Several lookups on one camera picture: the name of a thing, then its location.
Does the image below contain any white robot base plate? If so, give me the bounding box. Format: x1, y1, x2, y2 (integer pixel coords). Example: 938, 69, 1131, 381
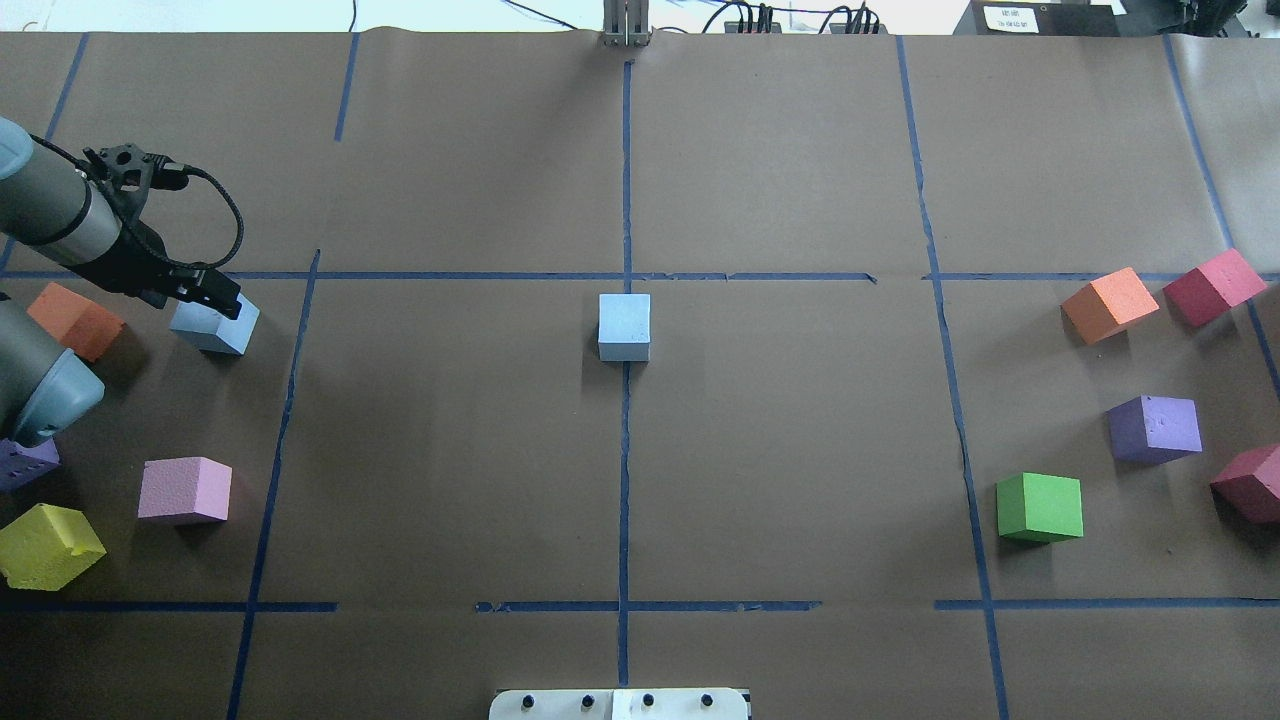
488, 687, 753, 719

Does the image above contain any red foam block far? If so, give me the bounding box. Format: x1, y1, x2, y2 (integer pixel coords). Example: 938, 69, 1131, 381
1164, 249, 1267, 328

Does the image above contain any yellow foam block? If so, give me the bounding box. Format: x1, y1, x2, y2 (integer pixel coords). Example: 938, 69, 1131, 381
1, 503, 108, 592

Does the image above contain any pink foam block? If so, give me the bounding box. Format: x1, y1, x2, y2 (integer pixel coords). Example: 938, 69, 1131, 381
136, 457, 233, 525

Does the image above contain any orange foam block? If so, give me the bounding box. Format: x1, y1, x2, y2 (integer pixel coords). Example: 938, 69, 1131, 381
1060, 266, 1160, 345
27, 283, 125, 363

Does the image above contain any black box with label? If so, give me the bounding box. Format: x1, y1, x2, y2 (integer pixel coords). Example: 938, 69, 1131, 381
952, 1, 1121, 38

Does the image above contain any orange foam block right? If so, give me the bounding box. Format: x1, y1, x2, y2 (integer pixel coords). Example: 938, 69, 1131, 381
1060, 266, 1160, 345

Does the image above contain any aluminium frame post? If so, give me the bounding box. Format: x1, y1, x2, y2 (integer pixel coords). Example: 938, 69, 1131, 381
602, 0, 652, 47

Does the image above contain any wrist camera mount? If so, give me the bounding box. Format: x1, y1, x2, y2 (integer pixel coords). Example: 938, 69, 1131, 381
82, 143, 189, 219

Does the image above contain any purple foam block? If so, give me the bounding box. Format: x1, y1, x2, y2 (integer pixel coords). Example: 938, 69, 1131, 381
1, 438, 61, 493
1105, 395, 1204, 465

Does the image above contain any power strip right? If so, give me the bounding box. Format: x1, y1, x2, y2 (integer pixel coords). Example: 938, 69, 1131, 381
819, 5, 888, 35

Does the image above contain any green foam block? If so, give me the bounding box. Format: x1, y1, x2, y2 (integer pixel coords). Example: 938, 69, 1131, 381
995, 471, 1085, 543

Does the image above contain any orange foam block left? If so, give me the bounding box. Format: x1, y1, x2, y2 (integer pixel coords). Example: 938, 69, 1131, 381
27, 283, 125, 363

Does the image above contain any purple foam block left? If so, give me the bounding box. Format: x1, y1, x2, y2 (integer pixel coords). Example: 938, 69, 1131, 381
1, 438, 61, 493

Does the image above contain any light blue block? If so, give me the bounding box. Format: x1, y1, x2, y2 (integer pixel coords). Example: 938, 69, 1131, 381
169, 293, 260, 356
596, 293, 652, 363

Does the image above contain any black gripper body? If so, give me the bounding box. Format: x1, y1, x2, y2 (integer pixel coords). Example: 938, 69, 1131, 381
72, 222, 187, 309

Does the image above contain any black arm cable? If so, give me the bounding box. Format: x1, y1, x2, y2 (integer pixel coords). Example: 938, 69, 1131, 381
150, 168, 246, 273

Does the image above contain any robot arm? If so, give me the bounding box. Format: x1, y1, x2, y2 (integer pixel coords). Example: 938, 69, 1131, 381
1, 119, 244, 447

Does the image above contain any power strip left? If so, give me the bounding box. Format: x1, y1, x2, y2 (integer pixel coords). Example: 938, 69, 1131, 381
723, 4, 783, 35

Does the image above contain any purple foam block right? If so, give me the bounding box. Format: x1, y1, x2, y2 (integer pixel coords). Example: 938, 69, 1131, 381
1105, 395, 1204, 465

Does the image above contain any power strip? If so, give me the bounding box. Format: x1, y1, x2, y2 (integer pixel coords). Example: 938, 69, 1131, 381
723, 4, 783, 35
819, 5, 888, 35

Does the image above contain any red foam block near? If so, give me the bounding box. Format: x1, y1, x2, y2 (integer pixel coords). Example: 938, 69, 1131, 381
1210, 445, 1279, 525

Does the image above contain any red foam block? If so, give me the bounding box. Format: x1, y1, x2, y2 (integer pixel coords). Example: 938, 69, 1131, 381
1164, 249, 1267, 328
1210, 445, 1279, 525

